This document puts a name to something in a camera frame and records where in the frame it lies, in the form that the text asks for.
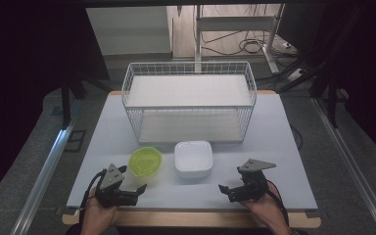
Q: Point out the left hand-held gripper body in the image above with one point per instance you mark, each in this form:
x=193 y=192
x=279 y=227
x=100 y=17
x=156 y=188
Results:
x=112 y=186

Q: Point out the green translucent bowl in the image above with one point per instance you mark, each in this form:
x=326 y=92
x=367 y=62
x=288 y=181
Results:
x=145 y=161

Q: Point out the black metal stand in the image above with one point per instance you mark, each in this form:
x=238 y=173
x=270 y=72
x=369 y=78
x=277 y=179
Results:
x=66 y=104
x=332 y=104

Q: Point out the white power strip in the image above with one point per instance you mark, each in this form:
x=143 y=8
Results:
x=296 y=75

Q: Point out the person's left hand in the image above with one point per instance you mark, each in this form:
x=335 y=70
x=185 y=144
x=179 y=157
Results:
x=96 y=215

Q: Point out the dark curtain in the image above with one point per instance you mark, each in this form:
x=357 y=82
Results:
x=365 y=65
x=23 y=81

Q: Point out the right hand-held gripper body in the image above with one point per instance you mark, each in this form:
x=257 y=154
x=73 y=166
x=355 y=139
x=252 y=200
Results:
x=251 y=186

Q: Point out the white square bowl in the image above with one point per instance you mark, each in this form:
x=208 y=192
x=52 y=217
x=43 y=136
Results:
x=193 y=158

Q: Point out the white metal desk frame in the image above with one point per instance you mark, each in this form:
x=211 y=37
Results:
x=235 y=23

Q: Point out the person's right hand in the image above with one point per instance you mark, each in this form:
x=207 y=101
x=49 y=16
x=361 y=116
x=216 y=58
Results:
x=267 y=209

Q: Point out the aluminium floor rail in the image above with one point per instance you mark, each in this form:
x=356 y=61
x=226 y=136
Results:
x=44 y=176
x=352 y=166

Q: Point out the grey cabinet panel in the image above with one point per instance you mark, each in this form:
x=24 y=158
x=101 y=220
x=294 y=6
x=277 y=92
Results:
x=129 y=29

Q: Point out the black floor frame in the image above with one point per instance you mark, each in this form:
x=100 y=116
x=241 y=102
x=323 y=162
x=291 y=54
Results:
x=75 y=141

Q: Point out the wooden table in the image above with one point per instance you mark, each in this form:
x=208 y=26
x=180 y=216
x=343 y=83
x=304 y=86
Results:
x=182 y=218

